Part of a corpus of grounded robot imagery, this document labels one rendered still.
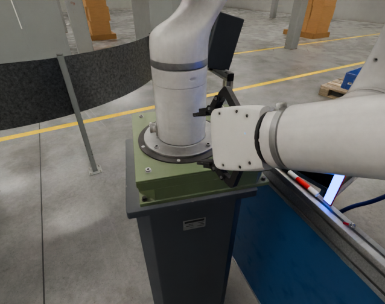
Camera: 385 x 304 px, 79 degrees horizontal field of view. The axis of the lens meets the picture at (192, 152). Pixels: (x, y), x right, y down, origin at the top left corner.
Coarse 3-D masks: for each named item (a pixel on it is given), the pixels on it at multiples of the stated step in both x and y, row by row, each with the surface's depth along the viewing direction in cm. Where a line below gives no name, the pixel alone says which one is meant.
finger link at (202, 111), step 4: (216, 96) 40; (212, 100) 40; (216, 100) 40; (224, 100) 40; (212, 104) 41; (216, 104) 40; (220, 104) 41; (204, 108) 43; (216, 108) 41; (200, 112) 42; (204, 112) 41; (208, 112) 42
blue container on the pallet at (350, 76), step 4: (360, 68) 344; (348, 72) 327; (352, 72) 335; (356, 72) 342; (348, 76) 322; (352, 76) 318; (356, 76) 315; (344, 80) 328; (348, 80) 324; (352, 80) 320; (344, 84) 329; (348, 84) 326; (344, 88) 331; (348, 88) 327
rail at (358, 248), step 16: (272, 176) 76; (288, 176) 70; (288, 192) 70; (304, 192) 65; (304, 208) 65; (320, 208) 60; (320, 224) 61; (336, 224) 56; (336, 240) 57; (352, 240) 53; (368, 240) 52; (352, 256) 54; (368, 256) 50; (384, 256) 50; (368, 272) 51; (384, 272) 48; (384, 288) 49
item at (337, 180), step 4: (336, 176) 57; (340, 176) 55; (344, 176) 55; (332, 180) 58; (336, 180) 57; (340, 180) 56; (332, 184) 58; (336, 184) 57; (328, 188) 59; (332, 188) 58; (336, 188) 57; (328, 192) 60; (332, 192) 59; (328, 196) 60; (332, 196) 59; (328, 200) 60
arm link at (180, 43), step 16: (192, 0) 44; (208, 0) 42; (224, 0) 42; (176, 16) 44; (192, 16) 43; (208, 16) 42; (160, 32) 43; (176, 32) 42; (192, 32) 42; (208, 32) 44; (160, 48) 43; (176, 48) 42; (192, 48) 43; (160, 64) 45; (176, 64) 44; (192, 64) 45
